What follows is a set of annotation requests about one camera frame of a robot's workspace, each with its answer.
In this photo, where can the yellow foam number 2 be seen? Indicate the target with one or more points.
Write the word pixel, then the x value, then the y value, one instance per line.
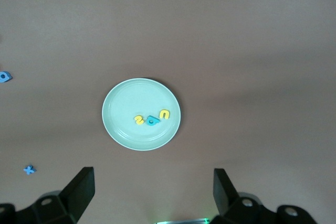
pixel 139 121

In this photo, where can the brown table mat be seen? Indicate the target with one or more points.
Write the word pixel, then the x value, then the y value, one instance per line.
pixel 236 51

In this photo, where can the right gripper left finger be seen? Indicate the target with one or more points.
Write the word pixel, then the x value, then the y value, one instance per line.
pixel 78 190

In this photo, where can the teal foam letter b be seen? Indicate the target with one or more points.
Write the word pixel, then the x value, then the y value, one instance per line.
pixel 155 120

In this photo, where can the light green plate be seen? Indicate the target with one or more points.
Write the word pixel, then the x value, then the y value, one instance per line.
pixel 126 100

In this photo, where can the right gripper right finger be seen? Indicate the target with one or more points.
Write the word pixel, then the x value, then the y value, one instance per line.
pixel 223 192

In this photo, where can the blue foam number 6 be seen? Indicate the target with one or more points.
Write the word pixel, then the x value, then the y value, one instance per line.
pixel 8 77

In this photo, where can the yellow foam letter u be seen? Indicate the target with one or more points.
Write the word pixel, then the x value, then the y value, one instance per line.
pixel 165 111

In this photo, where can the blue foam letter x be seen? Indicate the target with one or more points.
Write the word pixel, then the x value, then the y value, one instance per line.
pixel 29 169

